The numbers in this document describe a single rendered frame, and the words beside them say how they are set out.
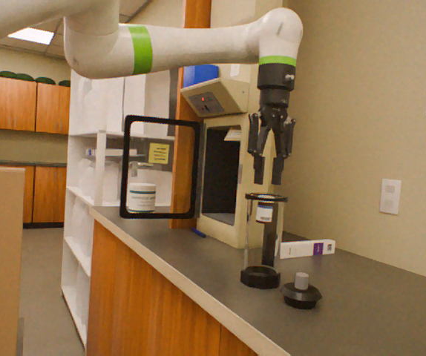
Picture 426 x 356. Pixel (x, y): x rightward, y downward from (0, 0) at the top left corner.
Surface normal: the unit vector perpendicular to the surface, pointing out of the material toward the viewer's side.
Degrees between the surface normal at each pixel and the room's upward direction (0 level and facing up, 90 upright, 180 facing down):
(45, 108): 90
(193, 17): 90
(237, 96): 90
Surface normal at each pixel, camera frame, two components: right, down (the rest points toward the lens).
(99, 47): 0.42, 0.64
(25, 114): 0.49, 0.08
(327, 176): -0.87, -0.04
